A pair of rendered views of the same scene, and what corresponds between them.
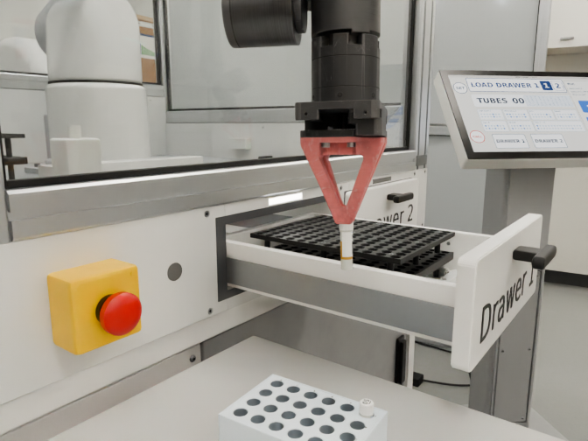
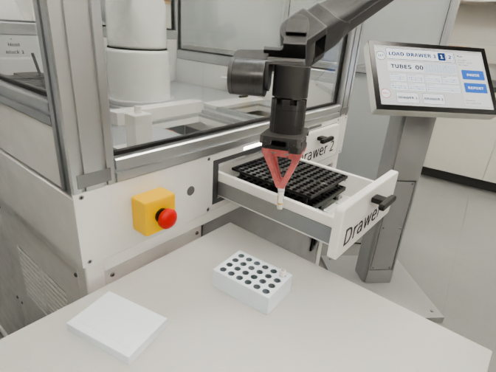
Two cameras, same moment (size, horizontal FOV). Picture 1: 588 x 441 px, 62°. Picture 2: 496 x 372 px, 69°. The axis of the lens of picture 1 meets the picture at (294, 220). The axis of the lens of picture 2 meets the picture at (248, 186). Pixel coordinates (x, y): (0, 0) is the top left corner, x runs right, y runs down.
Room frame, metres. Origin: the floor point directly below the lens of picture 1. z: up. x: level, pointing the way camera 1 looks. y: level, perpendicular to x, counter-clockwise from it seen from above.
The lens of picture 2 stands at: (-0.16, 0.00, 1.21)
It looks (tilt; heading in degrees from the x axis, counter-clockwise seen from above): 24 degrees down; 1
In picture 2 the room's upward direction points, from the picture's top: 4 degrees clockwise
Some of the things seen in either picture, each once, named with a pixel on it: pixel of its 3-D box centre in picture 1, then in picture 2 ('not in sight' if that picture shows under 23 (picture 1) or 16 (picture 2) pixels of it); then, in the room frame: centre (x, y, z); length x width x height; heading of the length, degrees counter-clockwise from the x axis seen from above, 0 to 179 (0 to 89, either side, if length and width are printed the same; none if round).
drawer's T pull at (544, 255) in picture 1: (532, 255); (381, 200); (0.52, -0.26, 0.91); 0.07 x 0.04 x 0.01; 143
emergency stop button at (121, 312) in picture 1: (117, 311); (165, 217); (0.43, 0.16, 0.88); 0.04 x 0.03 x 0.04; 143
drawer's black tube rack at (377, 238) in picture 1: (353, 255); (288, 183); (0.66, -0.08, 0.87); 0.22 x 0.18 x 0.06; 53
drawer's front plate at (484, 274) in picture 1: (504, 278); (366, 209); (0.54, -0.24, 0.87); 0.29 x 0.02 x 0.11; 143
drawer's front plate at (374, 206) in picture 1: (385, 211); (314, 146); (0.97, -0.18, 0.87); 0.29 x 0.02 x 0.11; 143
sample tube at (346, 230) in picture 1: (346, 243); (280, 196); (0.42, -0.05, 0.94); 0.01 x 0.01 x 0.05
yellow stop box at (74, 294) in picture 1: (97, 304); (155, 211); (0.45, 0.19, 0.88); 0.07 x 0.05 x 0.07; 143
